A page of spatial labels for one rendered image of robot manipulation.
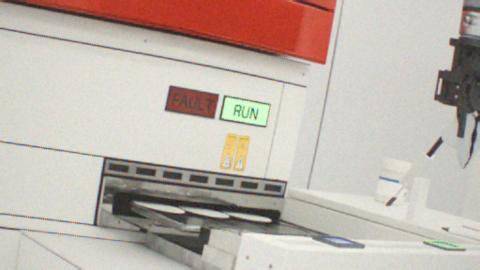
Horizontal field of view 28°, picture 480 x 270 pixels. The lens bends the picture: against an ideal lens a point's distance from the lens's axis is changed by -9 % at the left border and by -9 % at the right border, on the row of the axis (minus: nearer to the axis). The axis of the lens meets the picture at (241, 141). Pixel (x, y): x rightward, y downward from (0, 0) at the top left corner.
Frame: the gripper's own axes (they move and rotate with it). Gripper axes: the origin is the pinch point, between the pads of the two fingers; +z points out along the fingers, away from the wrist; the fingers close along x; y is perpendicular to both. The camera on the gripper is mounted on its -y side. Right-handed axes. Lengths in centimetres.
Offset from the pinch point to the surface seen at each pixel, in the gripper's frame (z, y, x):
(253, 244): 15.6, 2.5, 40.1
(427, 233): 15.2, 17.2, -15.2
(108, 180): 17, 57, 29
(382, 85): -17, 207, -197
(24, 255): 33, 56, 46
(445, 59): -38, 207, -240
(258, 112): 0, 58, -3
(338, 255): 15.3, -4.0, 30.4
